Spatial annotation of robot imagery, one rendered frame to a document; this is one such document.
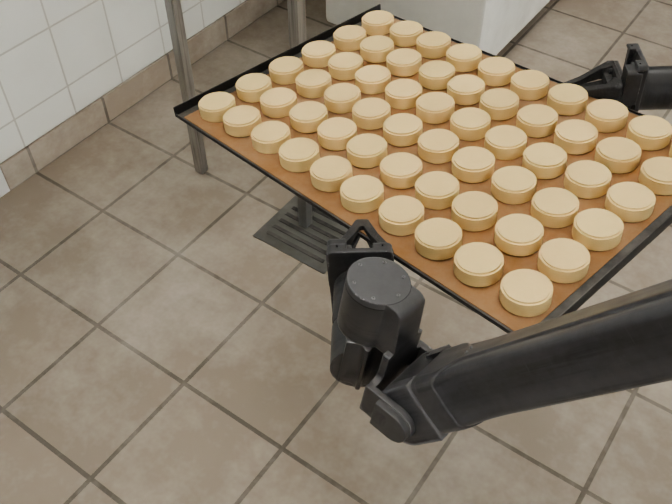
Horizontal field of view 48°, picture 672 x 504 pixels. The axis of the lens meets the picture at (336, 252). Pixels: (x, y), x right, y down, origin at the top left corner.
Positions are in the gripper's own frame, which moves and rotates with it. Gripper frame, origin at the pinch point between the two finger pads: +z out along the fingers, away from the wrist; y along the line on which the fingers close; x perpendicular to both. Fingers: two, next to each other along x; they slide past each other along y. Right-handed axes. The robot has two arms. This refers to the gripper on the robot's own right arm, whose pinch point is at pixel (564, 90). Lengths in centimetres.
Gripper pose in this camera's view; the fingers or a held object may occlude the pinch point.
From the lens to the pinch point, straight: 108.4
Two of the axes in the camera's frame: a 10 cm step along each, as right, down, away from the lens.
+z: -10.0, 0.1, 0.7
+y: -0.6, -7.2, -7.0
